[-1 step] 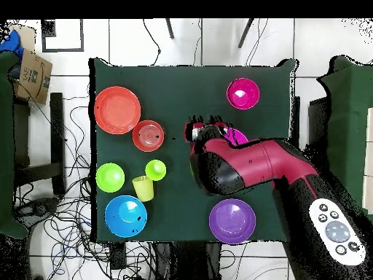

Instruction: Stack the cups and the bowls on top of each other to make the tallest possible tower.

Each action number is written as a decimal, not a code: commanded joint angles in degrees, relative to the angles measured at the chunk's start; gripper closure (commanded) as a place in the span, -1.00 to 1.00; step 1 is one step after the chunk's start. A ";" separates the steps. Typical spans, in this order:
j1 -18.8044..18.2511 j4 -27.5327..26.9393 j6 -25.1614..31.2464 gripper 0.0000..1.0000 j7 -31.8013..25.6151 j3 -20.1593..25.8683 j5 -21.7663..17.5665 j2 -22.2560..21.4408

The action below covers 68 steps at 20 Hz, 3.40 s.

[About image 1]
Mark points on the large magenta bowl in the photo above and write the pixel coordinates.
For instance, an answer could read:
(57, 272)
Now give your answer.
(237, 137)

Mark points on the small crimson pink bowl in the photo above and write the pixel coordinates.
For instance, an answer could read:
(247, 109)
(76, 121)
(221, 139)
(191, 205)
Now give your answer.
(242, 94)

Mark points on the small orange bowl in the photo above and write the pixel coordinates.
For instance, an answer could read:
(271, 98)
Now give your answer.
(148, 135)

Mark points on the yellow cup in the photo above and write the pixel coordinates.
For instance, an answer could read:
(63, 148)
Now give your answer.
(143, 189)

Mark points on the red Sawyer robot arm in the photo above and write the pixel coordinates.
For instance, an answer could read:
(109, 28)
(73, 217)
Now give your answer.
(262, 163)

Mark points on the dark green tablecloth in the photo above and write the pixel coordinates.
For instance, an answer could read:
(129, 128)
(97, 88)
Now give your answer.
(189, 87)

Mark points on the lime green cup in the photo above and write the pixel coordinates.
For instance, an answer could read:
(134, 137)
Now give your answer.
(155, 170)

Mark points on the large orange bowl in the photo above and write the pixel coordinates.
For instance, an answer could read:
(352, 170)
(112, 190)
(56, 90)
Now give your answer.
(117, 110)

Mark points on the black tripod leg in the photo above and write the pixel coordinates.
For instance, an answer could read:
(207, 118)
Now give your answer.
(245, 33)
(170, 29)

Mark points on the small green bowl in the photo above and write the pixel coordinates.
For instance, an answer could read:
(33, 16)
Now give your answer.
(110, 177)

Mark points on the purple bowl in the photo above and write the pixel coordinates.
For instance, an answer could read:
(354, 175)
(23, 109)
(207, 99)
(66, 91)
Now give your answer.
(232, 221)

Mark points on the blue bowl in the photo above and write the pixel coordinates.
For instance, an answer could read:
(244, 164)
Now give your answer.
(122, 215)

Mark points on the green cloth side table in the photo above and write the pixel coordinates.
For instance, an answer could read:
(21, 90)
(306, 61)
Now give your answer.
(349, 116)
(5, 145)

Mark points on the black robot column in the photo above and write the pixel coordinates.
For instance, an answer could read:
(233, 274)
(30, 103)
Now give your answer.
(189, 262)

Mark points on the black power strip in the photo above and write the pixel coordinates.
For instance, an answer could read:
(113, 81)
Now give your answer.
(117, 256)

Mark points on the white box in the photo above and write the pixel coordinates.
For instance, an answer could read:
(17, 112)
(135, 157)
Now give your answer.
(369, 145)

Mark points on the cardboard box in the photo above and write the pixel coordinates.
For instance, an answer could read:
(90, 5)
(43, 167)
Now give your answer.
(33, 75)

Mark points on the blue object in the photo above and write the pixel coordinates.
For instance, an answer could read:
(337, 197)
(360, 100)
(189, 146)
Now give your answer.
(11, 43)

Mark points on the black chair frame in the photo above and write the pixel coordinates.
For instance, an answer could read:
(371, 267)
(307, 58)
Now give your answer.
(56, 131)

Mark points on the black square floor frame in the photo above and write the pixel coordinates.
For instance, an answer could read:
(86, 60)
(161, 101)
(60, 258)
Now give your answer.
(62, 50)

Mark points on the dark grey pedestal leg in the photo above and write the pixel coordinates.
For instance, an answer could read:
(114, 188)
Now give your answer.
(38, 205)

